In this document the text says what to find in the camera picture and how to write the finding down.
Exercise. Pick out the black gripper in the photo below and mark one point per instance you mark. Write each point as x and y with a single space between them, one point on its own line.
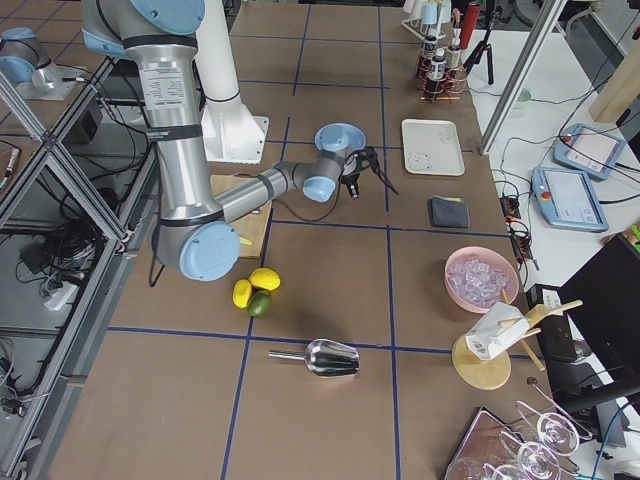
363 159

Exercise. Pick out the light blue plate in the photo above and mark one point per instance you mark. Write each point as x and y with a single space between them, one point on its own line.
340 138

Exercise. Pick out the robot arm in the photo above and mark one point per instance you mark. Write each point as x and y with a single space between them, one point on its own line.
192 98
29 68

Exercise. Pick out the cream bear tray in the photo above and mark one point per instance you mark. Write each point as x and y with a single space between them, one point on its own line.
431 147

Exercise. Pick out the grey folded cloth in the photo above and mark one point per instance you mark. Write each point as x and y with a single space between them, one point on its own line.
448 212

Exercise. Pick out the wooden cutting board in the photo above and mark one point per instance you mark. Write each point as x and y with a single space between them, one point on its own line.
253 225

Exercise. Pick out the yellow lemon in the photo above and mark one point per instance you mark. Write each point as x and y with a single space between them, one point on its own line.
242 293
265 278

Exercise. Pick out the dark tea bottle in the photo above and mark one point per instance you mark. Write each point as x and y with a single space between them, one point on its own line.
454 50
427 52
437 65

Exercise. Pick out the green lime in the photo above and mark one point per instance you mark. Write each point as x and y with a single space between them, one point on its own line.
259 303

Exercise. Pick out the pink bowl with ice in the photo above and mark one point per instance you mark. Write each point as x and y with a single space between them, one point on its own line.
476 278

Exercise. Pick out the steel scoop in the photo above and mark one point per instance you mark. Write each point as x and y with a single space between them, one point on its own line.
324 358

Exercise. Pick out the mint green bowl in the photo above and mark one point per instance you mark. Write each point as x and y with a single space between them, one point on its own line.
523 100

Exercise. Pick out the white paper carton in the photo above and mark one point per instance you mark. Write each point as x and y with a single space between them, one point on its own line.
497 330

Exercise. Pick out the blue teach pendant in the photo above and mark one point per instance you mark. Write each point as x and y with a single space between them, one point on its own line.
586 149
567 200

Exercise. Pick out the red cylinder tube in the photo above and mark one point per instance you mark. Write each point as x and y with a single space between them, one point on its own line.
469 21

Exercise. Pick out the round wooden stand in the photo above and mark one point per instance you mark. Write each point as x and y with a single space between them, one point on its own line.
493 374

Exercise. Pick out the wine glass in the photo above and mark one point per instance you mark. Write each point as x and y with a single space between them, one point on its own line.
557 431

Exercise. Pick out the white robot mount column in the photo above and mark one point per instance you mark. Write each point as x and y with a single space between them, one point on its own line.
231 134

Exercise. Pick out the copper wire bottle rack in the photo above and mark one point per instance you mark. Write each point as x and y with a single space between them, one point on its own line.
449 88

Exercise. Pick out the white wire cup rack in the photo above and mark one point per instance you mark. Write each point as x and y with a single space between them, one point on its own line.
427 17

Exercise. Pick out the black camera tripod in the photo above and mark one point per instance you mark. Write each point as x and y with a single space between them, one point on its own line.
492 17

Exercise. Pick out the aluminium frame post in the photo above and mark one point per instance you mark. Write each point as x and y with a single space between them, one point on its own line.
531 50

